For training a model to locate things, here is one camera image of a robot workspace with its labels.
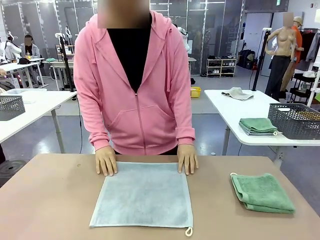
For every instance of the clear plastic tray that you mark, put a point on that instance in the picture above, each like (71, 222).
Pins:
(22, 91)

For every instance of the clothes rack with dark garments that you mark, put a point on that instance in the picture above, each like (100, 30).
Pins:
(310, 45)

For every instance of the yellow plastic basket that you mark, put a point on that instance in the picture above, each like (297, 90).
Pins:
(195, 92)

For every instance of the person's left forearm pink sleeve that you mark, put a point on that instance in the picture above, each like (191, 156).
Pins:
(186, 127)

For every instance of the person's right forearm pink sleeve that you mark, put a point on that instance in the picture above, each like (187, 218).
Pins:
(96, 130)

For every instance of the crumpled grey towel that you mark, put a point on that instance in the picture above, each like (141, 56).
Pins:
(237, 94)

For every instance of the folded green towel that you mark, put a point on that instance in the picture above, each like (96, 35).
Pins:
(257, 123)

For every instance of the white lab table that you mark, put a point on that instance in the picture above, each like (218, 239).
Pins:
(15, 65)

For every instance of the black cap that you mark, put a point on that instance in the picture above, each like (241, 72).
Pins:
(23, 61)

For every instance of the beige torso mannequin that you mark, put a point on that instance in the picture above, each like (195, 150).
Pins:
(282, 42)

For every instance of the mannequin in orange shirt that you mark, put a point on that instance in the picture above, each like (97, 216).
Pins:
(298, 35)

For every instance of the teal cloth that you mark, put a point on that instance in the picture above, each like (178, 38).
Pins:
(50, 60)

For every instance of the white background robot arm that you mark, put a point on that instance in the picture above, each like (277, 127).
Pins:
(8, 47)

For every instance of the person's left hand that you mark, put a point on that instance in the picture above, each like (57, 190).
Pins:
(187, 160)

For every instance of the person in pink hoodie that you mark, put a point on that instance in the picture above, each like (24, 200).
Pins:
(140, 120)

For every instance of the seated person in grey jacket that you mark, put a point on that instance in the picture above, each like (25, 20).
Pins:
(31, 51)

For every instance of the black shelf cart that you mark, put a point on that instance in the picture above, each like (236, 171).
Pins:
(300, 92)

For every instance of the white shoe rack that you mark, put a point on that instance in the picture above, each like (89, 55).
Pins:
(222, 67)

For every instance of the green towel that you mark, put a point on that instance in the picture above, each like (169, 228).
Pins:
(257, 123)
(262, 192)

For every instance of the grey lattice basket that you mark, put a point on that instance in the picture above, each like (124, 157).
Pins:
(292, 122)
(11, 107)

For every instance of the light blue towel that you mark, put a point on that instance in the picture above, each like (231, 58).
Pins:
(142, 197)

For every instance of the black round base plate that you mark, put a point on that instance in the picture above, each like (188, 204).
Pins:
(11, 172)

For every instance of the white hat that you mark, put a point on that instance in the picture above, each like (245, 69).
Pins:
(308, 74)

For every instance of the folded grey towel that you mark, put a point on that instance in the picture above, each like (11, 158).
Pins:
(260, 134)

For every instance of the pile of black bags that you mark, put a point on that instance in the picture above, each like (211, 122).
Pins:
(246, 60)

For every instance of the white lab workbench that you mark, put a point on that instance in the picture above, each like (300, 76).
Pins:
(60, 65)

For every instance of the white humanoid robot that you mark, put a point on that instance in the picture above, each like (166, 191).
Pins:
(185, 40)

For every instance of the person's right hand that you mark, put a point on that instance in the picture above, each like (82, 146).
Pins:
(106, 161)

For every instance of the black stand with white head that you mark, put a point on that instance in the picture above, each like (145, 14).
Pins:
(267, 29)

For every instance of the black tripod stand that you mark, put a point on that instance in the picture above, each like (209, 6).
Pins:
(65, 60)

